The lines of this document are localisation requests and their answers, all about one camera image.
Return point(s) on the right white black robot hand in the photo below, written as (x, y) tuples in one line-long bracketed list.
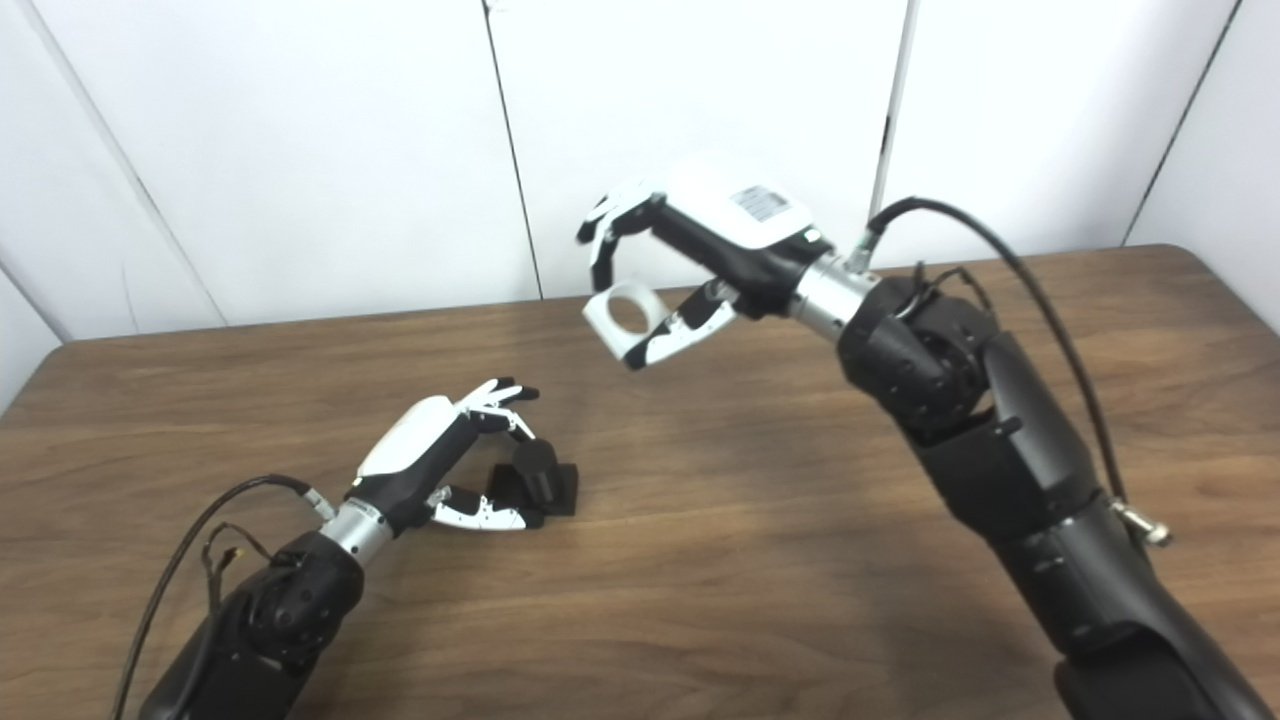
[(730, 230)]

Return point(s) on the white square piece with hole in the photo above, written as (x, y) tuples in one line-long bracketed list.
[(600, 325)]

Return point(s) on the black peg with square base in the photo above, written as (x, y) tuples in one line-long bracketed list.
[(540, 470)]

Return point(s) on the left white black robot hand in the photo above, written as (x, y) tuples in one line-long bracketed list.
[(410, 450)]

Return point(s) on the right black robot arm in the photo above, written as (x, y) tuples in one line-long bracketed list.
[(1010, 450)]

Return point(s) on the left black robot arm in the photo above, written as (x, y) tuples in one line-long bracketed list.
[(270, 620)]

